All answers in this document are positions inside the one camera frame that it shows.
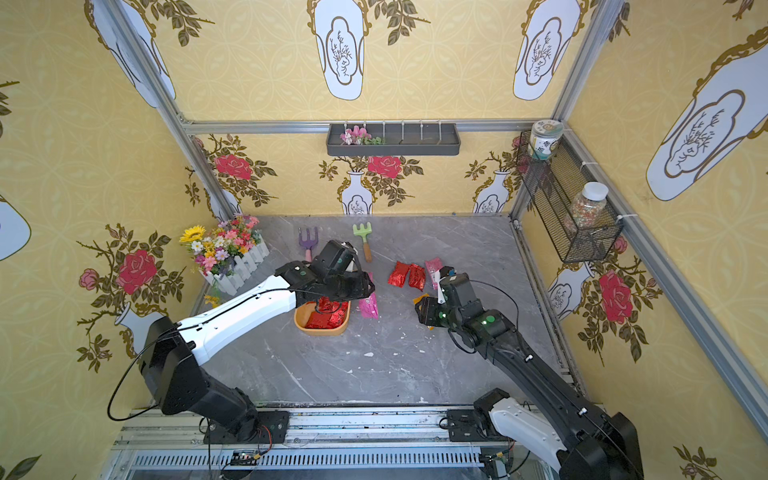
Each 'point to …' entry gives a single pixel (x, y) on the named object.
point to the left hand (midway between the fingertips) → (360, 285)
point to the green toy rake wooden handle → (364, 232)
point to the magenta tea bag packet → (369, 306)
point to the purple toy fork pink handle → (308, 244)
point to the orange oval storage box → (310, 321)
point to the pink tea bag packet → (433, 265)
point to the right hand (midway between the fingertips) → (427, 303)
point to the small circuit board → (244, 458)
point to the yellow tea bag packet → (416, 301)
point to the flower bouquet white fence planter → (226, 253)
